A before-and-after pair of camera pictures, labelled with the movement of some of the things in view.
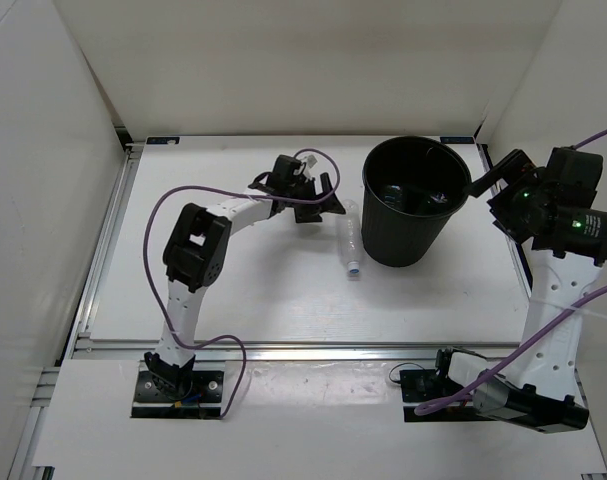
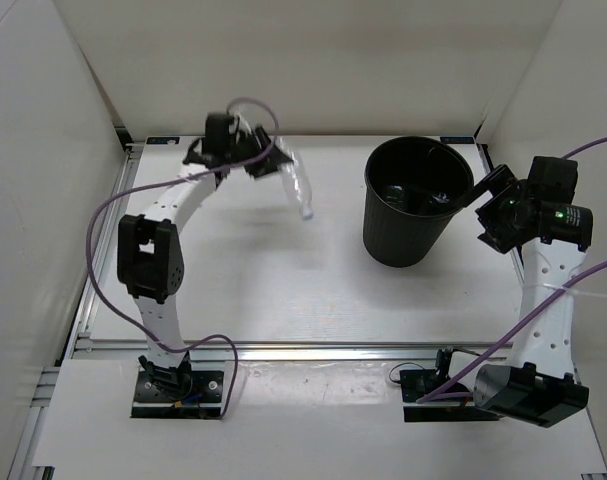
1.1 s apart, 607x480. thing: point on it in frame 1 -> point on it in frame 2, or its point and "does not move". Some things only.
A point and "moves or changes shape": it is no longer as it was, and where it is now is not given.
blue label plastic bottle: x=440 y=197 does not move
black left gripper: x=332 y=205 -> x=270 y=162
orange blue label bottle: x=393 y=196 does not move
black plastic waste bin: x=410 y=188 does not move
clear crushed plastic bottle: x=350 y=235 moves or changes shape
